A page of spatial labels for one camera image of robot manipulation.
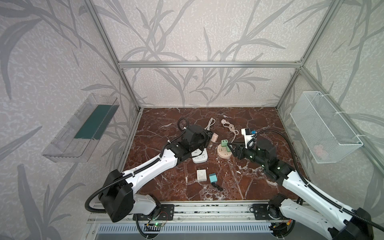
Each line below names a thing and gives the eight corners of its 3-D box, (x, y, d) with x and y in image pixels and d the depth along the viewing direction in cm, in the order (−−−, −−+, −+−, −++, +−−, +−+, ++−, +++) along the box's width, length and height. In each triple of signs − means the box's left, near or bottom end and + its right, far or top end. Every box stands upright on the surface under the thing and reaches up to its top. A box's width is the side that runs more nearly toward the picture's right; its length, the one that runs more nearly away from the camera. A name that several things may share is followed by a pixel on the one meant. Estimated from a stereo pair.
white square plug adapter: (196, 181, 85) (196, 179, 83) (196, 170, 89) (196, 169, 87) (206, 181, 85) (206, 179, 83) (206, 170, 89) (206, 169, 87)
